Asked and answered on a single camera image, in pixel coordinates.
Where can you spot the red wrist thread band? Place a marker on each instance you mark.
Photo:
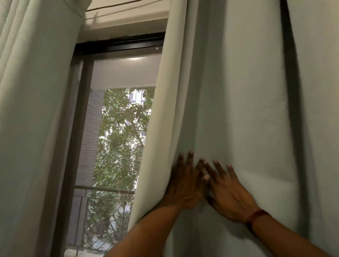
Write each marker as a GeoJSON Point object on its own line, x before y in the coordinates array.
{"type": "Point", "coordinates": [257, 218]}

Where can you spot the person's left hand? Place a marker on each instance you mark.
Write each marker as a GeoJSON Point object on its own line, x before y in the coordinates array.
{"type": "Point", "coordinates": [185, 188]}

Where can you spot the person's right hand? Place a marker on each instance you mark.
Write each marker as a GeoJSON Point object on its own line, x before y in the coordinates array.
{"type": "Point", "coordinates": [233, 201]}

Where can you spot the person's left forearm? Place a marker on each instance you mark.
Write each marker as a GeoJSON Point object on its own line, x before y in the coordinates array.
{"type": "Point", "coordinates": [148, 233]}

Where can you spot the light teal curtain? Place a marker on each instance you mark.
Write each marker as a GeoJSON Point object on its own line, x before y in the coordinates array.
{"type": "Point", "coordinates": [238, 92]}
{"type": "Point", "coordinates": [31, 106]}

